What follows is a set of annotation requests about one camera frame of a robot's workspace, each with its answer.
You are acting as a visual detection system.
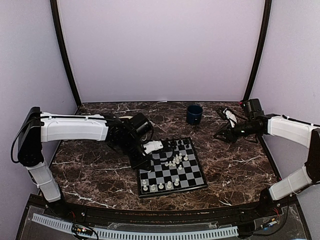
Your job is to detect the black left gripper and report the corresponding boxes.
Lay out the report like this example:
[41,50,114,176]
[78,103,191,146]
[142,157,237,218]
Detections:
[119,133,152,171]

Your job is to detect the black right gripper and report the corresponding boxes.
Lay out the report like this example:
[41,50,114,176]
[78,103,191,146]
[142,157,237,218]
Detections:
[214,119,259,144]

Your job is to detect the white chess bishop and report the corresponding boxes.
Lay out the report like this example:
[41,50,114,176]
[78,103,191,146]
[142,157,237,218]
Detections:
[158,183,164,190]

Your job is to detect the white chess queen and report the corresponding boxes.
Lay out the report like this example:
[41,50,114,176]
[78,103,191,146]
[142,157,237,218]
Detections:
[166,181,172,189]

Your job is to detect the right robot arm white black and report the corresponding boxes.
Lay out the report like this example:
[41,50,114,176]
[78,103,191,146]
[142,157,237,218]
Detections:
[214,114,320,217]

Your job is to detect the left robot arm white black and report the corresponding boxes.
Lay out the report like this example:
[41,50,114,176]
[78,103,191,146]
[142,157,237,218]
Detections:
[10,106,154,218]

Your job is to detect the small green circuit board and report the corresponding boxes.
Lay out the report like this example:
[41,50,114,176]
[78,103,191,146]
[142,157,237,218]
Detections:
[71,224,93,236]

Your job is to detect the cream plate with bird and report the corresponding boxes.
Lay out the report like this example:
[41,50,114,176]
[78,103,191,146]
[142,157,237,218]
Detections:
[119,115,133,119]

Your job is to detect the black and white chessboard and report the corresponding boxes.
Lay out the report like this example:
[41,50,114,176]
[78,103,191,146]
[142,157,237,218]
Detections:
[137,137,208,199]

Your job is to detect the blue enamel mug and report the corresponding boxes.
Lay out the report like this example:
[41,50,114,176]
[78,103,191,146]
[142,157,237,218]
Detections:
[186,104,203,126]

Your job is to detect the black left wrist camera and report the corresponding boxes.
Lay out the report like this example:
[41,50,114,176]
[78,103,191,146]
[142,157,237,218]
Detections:
[129,113,152,138]

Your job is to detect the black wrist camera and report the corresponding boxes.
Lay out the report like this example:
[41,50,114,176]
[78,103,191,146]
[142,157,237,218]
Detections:
[240,98,264,120]
[129,113,152,138]

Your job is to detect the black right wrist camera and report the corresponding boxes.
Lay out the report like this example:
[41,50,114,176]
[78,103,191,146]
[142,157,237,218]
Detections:
[240,98,264,120]

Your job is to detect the black front rail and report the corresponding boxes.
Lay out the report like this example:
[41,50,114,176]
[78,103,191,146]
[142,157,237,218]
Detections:
[67,203,260,224]

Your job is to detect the white slotted cable duct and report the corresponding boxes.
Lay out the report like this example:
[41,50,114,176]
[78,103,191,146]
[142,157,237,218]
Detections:
[31,213,239,240]

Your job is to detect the black left frame post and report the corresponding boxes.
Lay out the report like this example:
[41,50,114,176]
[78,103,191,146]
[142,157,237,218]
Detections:
[49,0,82,107]

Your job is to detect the black frame post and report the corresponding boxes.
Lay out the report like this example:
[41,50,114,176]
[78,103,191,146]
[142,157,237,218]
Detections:
[242,0,273,101]
[49,0,82,107]

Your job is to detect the black right frame post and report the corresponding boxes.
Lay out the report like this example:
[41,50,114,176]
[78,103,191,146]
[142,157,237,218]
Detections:
[242,0,273,101]

